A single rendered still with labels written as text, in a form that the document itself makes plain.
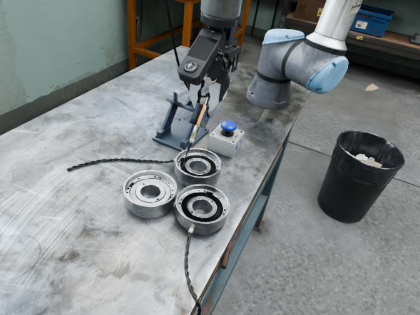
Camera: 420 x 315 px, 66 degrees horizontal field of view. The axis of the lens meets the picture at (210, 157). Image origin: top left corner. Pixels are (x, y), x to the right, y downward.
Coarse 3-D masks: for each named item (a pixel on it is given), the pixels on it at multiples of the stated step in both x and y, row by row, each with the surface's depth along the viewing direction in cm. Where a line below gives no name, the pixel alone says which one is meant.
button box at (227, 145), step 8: (216, 128) 83; (216, 136) 80; (224, 136) 81; (232, 136) 81; (240, 136) 82; (208, 144) 82; (216, 144) 81; (224, 144) 80; (232, 144) 79; (240, 144) 84; (216, 152) 82; (224, 152) 81; (232, 152) 80
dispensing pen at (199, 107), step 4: (208, 92) 71; (208, 96) 71; (208, 100) 71; (196, 104) 70; (200, 104) 70; (196, 108) 70; (200, 108) 70; (196, 112) 70; (200, 112) 70; (192, 116) 70; (196, 116) 70; (192, 120) 70; (196, 120) 70; (196, 128) 72; (192, 132) 72; (196, 132) 72; (192, 136) 72; (192, 140) 72; (188, 148) 72; (184, 160) 73
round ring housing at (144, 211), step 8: (136, 176) 67; (144, 176) 68; (152, 176) 68; (160, 176) 68; (168, 176) 67; (128, 184) 65; (144, 184) 66; (152, 184) 66; (160, 184) 66; (168, 184) 67; (176, 184) 65; (128, 192) 64; (136, 192) 64; (144, 192) 66; (152, 192) 67; (160, 192) 65; (176, 192) 63; (128, 200) 60; (144, 200) 62; (152, 200) 62; (160, 200) 63; (168, 200) 61; (128, 208) 62; (136, 208) 60; (144, 208) 60; (152, 208) 60; (160, 208) 61; (168, 208) 62; (144, 216) 62; (152, 216) 62; (160, 216) 63
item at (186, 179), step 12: (180, 156) 74; (216, 156) 74; (180, 168) 71; (192, 168) 75; (204, 168) 75; (216, 168) 73; (180, 180) 72; (192, 180) 68; (204, 180) 69; (216, 180) 71
